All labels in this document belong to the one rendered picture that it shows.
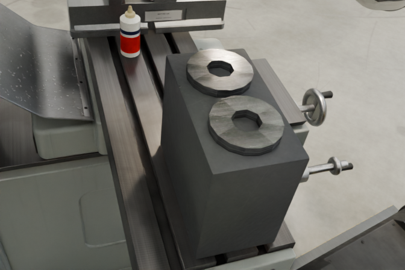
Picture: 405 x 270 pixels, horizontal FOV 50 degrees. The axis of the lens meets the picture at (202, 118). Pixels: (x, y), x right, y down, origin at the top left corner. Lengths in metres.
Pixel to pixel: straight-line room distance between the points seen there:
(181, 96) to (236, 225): 0.18
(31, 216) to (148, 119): 0.46
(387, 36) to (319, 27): 0.46
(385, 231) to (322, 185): 0.86
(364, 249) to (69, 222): 0.72
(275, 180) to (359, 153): 1.73
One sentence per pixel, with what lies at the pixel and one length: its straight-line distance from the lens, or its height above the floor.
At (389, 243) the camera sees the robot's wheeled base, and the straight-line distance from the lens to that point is 1.18.
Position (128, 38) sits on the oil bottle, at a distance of 0.89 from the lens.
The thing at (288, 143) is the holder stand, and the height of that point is 1.12.
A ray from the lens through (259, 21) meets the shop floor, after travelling 2.97.
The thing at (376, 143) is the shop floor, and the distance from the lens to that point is 2.33.
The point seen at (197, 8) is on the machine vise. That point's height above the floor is 0.98.
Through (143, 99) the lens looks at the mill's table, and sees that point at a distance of 0.82.
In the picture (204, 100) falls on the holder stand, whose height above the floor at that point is 1.12.
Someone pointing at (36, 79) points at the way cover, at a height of 0.89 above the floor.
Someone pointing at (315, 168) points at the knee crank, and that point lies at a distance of 1.34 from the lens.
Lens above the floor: 1.48
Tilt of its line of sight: 44 degrees down
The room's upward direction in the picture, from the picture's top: 9 degrees clockwise
